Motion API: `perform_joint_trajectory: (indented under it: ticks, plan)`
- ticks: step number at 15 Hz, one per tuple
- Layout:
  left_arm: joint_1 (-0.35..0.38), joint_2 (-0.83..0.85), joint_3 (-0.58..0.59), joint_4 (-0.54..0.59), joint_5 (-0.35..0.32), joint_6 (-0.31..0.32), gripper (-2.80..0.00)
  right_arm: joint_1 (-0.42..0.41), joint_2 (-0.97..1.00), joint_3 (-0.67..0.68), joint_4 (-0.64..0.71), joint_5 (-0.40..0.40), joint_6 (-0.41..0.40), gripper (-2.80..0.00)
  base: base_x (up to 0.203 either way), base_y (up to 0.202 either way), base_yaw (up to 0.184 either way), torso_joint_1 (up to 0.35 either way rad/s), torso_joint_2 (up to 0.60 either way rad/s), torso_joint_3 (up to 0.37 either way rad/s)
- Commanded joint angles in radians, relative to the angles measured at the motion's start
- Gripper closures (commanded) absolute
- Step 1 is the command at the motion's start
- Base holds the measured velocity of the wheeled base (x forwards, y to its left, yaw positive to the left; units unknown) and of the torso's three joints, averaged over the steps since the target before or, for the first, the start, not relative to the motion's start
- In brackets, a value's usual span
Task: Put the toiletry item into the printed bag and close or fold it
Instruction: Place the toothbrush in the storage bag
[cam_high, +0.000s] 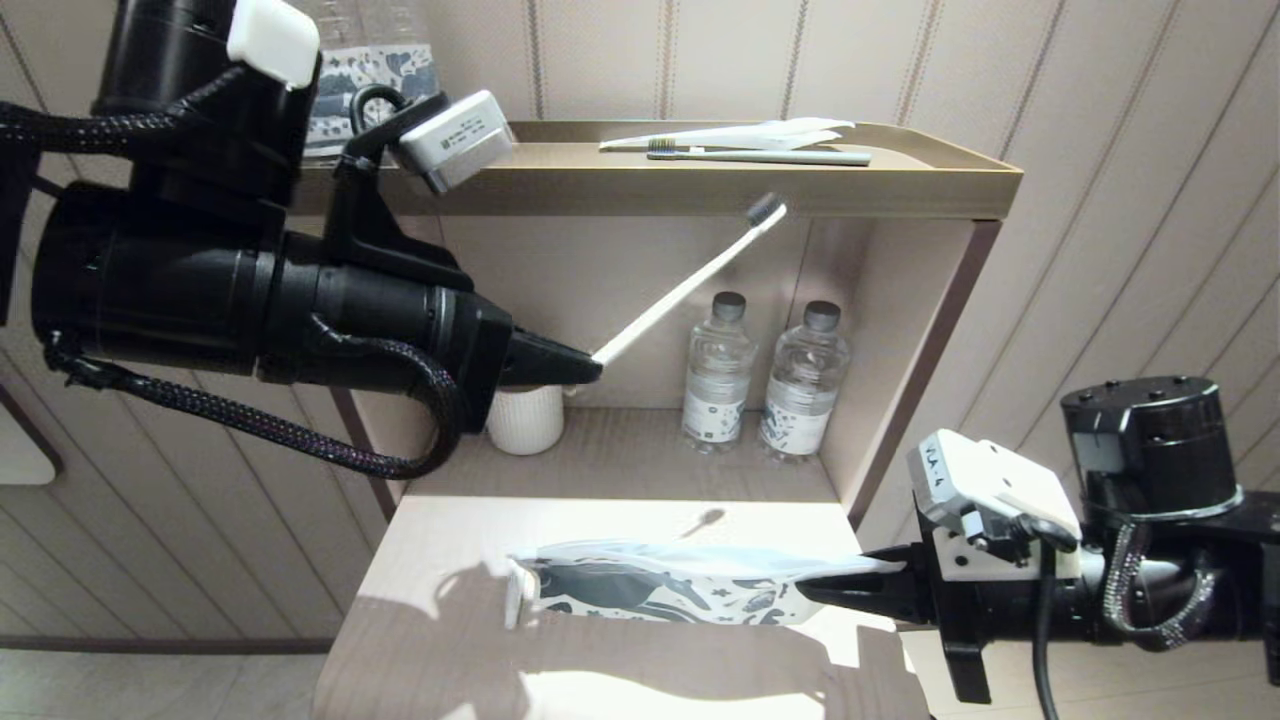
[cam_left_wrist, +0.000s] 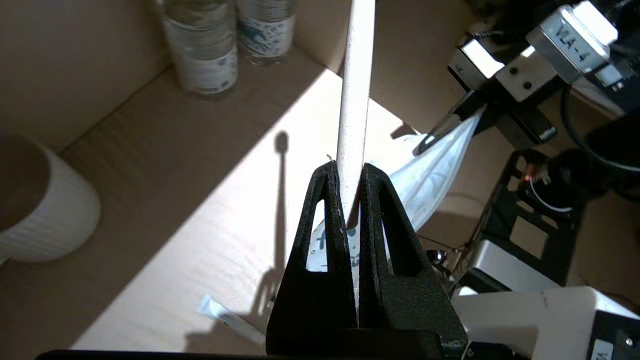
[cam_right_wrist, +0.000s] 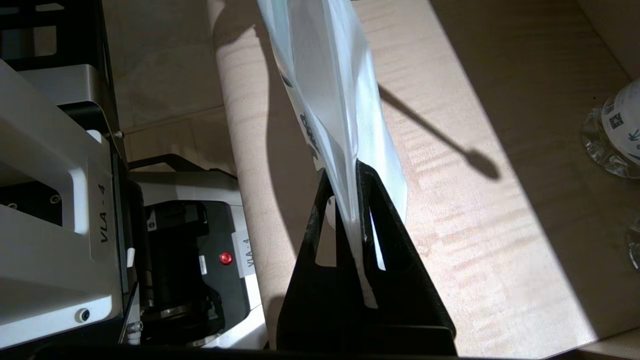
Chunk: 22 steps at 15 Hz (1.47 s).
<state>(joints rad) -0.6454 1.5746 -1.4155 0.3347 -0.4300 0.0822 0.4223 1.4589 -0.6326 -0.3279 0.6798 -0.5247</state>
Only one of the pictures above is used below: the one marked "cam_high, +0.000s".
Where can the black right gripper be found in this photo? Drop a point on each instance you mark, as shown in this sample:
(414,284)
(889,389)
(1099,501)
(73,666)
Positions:
(955,620)

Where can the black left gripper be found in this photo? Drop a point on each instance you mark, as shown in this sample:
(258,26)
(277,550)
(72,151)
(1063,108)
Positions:
(478,350)

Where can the white toothbrush black bristles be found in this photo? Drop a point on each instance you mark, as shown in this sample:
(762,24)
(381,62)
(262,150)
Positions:
(690,290)

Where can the blue horse print pouch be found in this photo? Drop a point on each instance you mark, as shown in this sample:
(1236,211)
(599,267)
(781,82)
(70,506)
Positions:
(650,590)

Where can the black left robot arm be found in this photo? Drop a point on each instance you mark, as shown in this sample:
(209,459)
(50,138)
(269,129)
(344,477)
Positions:
(150,300)

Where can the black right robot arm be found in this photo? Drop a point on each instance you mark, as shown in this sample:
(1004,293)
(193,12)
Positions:
(1150,440)

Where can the white ribbed mug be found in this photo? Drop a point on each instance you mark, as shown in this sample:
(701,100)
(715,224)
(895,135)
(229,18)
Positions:
(527,420)

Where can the small clear water bottle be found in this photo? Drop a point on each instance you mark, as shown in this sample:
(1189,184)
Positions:
(803,390)
(716,380)

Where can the brown shelf unit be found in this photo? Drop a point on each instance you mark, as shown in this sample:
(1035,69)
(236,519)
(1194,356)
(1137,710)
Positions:
(700,190)

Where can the pale green toothbrush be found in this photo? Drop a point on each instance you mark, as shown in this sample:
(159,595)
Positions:
(780,157)

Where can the white paper wrapper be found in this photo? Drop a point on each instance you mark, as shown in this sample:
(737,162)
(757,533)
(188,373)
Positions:
(770,135)

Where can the large horse label water bottle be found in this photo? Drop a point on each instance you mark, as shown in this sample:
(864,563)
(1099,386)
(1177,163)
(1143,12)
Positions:
(345,65)
(420,60)

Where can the white right camera bracket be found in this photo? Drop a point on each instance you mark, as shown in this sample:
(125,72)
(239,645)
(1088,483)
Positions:
(960,565)

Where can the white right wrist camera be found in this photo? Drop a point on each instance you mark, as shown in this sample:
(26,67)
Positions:
(990,480)

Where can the black left camera bracket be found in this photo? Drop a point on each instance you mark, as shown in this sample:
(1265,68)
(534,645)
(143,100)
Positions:
(380,230)

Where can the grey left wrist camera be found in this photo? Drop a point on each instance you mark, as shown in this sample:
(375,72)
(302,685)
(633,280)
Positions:
(460,140)

